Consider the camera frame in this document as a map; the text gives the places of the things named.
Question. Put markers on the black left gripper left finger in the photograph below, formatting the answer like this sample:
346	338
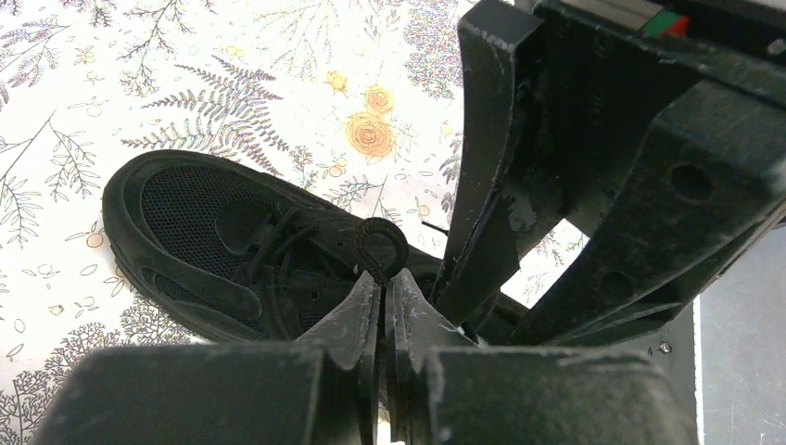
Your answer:
318	389

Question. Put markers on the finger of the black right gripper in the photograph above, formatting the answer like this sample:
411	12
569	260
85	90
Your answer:
500	45

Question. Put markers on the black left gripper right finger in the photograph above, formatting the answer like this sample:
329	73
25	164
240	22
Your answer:
444	389

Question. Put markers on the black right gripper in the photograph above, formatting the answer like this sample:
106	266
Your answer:
710	176

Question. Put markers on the black shoelace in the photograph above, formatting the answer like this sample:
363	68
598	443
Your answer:
383	251

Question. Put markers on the black sneaker shoe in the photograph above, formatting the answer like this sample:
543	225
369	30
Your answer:
229	252

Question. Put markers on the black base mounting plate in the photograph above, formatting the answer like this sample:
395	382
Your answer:
677	349

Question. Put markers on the floral patterned table mat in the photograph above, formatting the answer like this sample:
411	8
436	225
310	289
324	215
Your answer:
358	102

